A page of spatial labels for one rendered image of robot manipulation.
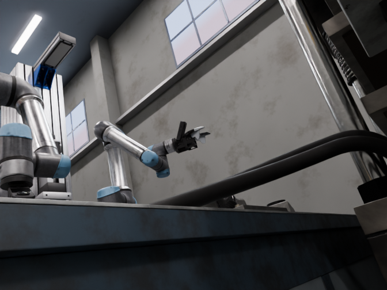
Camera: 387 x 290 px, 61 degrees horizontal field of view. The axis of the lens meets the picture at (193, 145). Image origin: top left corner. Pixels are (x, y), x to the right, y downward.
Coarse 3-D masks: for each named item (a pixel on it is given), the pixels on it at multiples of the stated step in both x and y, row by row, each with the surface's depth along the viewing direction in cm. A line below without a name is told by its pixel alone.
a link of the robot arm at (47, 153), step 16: (16, 80) 116; (16, 96) 116; (32, 96) 116; (32, 112) 111; (32, 128) 105; (48, 128) 109; (32, 144) 102; (48, 144) 101; (48, 160) 96; (64, 160) 100; (48, 176) 98; (64, 176) 101
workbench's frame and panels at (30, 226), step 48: (0, 240) 22; (48, 240) 24; (96, 240) 28; (144, 240) 32; (192, 240) 39; (240, 240) 49; (288, 240) 62; (336, 240) 85; (0, 288) 22; (48, 288) 25; (96, 288) 28; (144, 288) 32; (192, 288) 37; (240, 288) 44; (288, 288) 54; (336, 288) 71; (384, 288) 102
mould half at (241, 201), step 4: (240, 200) 104; (244, 200) 106; (208, 204) 89; (212, 204) 90; (216, 204) 92; (244, 204) 104; (236, 208) 78; (240, 208) 78; (244, 208) 77; (248, 208) 79; (252, 208) 80; (256, 208) 82; (260, 208) 84; (264, 208) 86; (268, 208) 87; (272, 208) 89; (276, 208) 92; (280, 208) 94; (284, 208) 96
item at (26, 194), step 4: (8, 188) 77; (12, 188) 77; (16, 188) 77; (20, 188) 78; (24, 188) 78; (28, 188) 78; (8, 192) 77; (12, 192) 73; (16, 192) 73; (20, 192) 71; (24, 192) 71; (28, 192) 72; (32, 192) 74; (8, 196) 76; (12, 196) 69; (16, 196) 69; (20, 196) 70; (24, 196) 70; (28, 196) 71; (32, 196) 71
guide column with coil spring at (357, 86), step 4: (336, 52) 159; (340, 60) 157; (344, 60) 155; (348, 68) 153; (348, 72) 153; (352, 76) 151; (356, 80) 150; (352, 84) 152; (356, 84) 150; (360, 84) 149; (356, 88) 150; (360, 88) 148; (356, 92) 150; (360, 92) 148; (364, 92) 147; (360, 96) 148; (360, 100) 149; (372, 120) 144; (376, 124) 142; (376, 128) 142; (380, 132) 140
